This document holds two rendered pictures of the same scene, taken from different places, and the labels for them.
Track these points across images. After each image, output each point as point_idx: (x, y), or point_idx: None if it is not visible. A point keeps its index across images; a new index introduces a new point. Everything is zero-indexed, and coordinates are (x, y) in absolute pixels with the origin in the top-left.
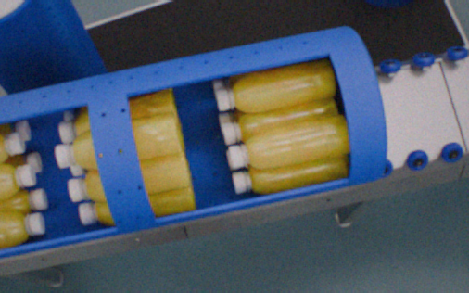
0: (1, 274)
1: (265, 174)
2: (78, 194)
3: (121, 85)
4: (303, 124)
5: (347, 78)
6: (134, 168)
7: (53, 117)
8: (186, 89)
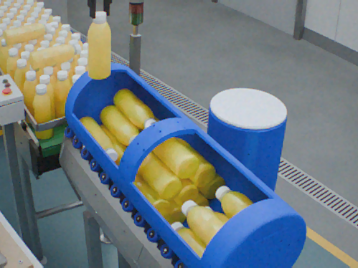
0: (80, 186)
1: (186, 231)
2: None
3: (200, 130)
4: None
5: (261, 205)
6: (153, 140)
7: None
8: None
